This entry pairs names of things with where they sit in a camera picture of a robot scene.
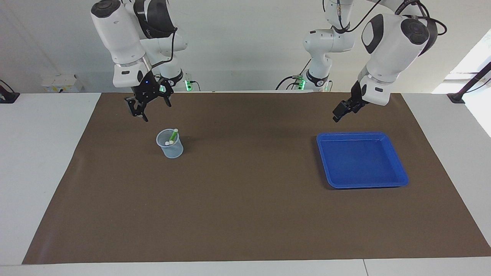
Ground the translucent plastic cup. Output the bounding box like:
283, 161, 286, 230
156, 129, 184, 159

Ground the blue plastic tray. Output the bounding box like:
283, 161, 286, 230
316, 132, 409, 189

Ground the black clamp stand with pole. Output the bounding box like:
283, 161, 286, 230
447, 61, 491, 104

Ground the brown table mat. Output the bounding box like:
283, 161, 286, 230
22, 92, 491, 265

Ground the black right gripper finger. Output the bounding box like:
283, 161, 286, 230
157, 78, 174, 108
124, 97, 149, 122

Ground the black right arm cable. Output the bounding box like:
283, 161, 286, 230
132, 0, 179, 71

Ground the white socket box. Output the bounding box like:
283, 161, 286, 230
40, 74, 83, 93

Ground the small black table clamp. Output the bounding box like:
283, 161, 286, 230
0, 79, 20, 104

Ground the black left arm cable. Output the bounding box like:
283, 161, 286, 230
397, 0, 448, 37

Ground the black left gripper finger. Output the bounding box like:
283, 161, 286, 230
332, 99, 359, 123

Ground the black left base cable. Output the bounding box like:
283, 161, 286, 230
275, 57, 312, 91

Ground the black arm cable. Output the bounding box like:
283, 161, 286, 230
132, 0, 179, 71
397, 0, 448, 37

